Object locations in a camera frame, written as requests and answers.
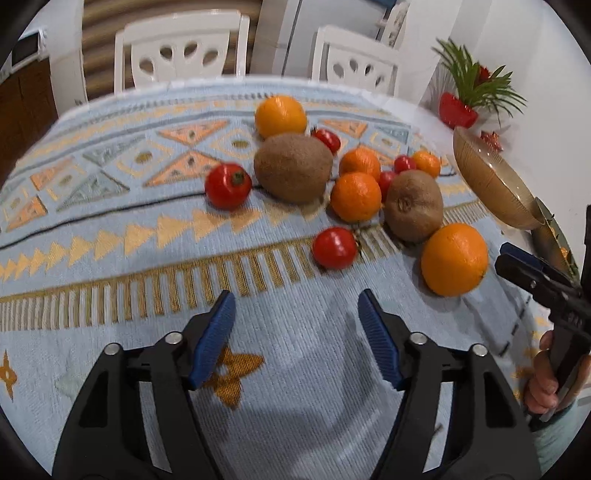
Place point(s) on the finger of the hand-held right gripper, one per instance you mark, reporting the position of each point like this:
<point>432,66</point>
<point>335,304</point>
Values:
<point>517,272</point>
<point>521,253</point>

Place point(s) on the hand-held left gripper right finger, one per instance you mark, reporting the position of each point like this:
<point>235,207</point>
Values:
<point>378,341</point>

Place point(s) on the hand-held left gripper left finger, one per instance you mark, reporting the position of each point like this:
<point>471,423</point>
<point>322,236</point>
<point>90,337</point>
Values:
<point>214,337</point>

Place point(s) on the large orange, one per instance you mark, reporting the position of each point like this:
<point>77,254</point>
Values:
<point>455,259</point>
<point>280,116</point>

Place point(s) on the amber ribbed glass bowl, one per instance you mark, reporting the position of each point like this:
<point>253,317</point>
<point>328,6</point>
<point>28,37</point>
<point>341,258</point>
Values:
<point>496,180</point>

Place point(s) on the large red tomato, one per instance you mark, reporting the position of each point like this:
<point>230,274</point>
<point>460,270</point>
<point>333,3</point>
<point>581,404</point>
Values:
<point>334,248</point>
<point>228,186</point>

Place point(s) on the small brown kiwi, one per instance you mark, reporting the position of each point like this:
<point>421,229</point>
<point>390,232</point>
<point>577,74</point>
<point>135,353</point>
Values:
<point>413,205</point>

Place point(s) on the small mandarin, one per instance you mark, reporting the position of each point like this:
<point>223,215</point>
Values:
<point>360,162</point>
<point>356,197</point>
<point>426,164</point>

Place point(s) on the small red tomato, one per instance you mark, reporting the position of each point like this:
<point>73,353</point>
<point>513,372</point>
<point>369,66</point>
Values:
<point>385,184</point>
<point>327,140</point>
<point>404,163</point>

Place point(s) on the large brown kiwi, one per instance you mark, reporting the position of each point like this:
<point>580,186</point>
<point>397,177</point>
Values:
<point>293,168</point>

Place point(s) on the person's right hand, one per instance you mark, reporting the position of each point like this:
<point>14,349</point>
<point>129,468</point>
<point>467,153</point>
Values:
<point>542,387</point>

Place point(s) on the green glass plate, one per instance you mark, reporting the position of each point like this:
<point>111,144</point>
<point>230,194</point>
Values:
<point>551,235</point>

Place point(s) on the light blue patterned table runner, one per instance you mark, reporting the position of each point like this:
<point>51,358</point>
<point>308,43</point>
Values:
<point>115,277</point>

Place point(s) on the red patterned sugar bowl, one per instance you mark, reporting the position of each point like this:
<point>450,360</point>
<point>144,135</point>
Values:
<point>490,140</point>

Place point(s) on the green plant in red pot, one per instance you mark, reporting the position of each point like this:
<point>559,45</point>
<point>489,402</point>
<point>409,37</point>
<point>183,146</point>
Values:
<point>457,110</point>

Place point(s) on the white plastic chair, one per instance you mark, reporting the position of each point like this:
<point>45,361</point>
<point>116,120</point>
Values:
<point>180,50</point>
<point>355,60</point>
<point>396,23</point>

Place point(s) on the dark wooden cabinet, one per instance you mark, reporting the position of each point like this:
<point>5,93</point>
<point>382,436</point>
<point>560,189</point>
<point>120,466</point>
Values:
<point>23,106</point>

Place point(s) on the brown striped rug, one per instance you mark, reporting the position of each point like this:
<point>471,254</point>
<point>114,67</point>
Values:
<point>99,50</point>

